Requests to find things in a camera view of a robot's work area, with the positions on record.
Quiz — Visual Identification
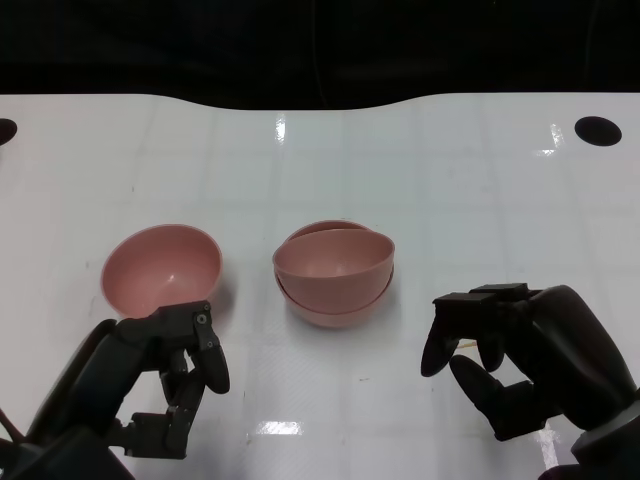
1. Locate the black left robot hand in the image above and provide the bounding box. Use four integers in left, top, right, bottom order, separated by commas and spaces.
24, 299, 231, 460

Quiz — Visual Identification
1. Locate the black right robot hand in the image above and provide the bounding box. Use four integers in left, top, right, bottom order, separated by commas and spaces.
420, 283, 640, 442

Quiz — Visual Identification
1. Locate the pink plastic bowl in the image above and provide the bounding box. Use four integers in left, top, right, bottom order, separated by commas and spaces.
277, 219, 396, 330
100, 223, 224, 319
272, 230, 396, 315

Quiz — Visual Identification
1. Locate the black backdrop cloth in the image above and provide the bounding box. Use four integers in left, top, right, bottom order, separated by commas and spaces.
0, 0, 640, 112

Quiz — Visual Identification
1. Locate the thin hanging background cable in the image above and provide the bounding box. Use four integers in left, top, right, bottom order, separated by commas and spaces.
312, 0, 332, 109
582, 0, 601, 94

